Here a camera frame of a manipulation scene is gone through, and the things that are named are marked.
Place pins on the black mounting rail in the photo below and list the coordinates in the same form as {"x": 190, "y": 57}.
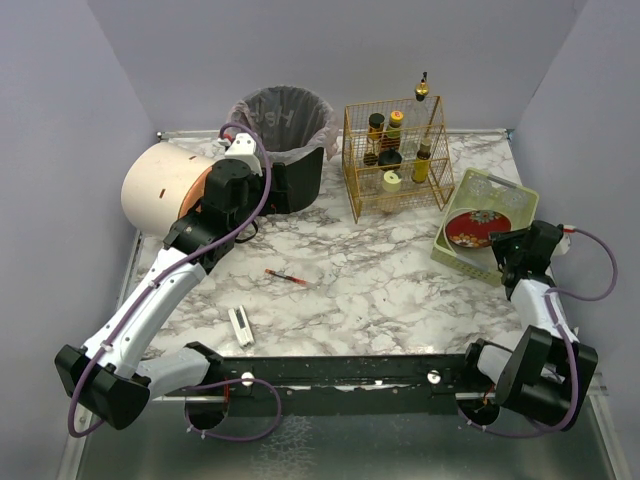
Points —
{"x": 336, "y": 385}

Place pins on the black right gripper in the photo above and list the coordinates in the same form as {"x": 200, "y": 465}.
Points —
{"x": 503, "y": 241}

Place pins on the cream cylindrical drawer box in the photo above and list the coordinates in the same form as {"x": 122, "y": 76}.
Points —
{"x": 161, "y": 186}

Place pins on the black trash bin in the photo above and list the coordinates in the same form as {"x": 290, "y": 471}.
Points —
{"x": 304, "y": 179}

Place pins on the green sauce bottle yellow cap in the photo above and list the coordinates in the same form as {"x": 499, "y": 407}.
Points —
{"x": 391, "y": 138}

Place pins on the red pen tube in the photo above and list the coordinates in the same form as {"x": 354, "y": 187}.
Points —
{"x": 290, "y": 278}

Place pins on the cream round plate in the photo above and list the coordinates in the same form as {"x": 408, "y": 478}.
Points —
{"x": 483, "y": 256}

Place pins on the pink plastic bin liner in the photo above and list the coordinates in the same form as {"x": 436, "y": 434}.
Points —
{"x": 291, "y": 121}

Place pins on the gold wire rack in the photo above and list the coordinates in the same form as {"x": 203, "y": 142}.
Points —
{"x": 364, "y": 184}

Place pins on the red floral small plate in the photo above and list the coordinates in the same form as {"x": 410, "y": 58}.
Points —
{"x": 471, "y": 229}

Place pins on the clear drinking glass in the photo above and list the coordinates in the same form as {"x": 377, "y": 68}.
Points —
{"x": 513, "y": 200}
{"x": 478, "y": 187}

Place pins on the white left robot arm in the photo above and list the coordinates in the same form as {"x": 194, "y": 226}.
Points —
{"x": 198, "y": 207}

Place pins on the small yellow label bottle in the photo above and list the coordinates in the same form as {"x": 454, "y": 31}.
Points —
{"x": 421, "y": 164}

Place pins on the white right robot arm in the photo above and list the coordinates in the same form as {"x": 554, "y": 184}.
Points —
{"x": 546, "y": 374}

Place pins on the white rectangular device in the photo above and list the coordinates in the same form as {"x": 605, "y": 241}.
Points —
{"x": 241, "y": 326}

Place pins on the black lid glass jar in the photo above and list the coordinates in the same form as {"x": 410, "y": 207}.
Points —
{"x": 389, "y": 160}

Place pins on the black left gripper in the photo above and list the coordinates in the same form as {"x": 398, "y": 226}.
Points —
{"x": 267, "y": 187}

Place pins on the cream cylindrical shaker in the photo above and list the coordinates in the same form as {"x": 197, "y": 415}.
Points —
{"x": 391, "y": 182}

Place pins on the pale green perforated basket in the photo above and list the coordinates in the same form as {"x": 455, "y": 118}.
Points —
{"x": 443, "y": 252}

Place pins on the clear oil bottle gold cap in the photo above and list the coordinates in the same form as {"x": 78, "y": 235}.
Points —
{"x": 415, "y": 114}

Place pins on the amber spice jar grey lid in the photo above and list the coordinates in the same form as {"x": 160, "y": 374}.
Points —
{"x": 375, "y": 129}

